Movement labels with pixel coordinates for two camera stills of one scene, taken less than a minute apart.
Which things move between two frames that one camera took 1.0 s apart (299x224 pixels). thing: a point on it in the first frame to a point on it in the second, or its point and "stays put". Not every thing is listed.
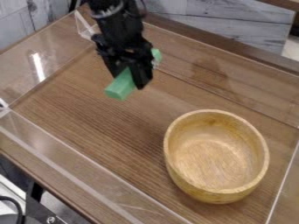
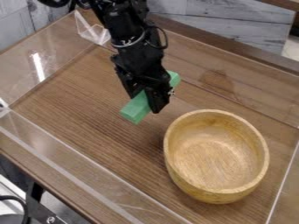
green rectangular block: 124,83 to 138,108
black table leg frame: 37,212 stays put
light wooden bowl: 217,155 stays put
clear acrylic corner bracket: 86,29 stays put
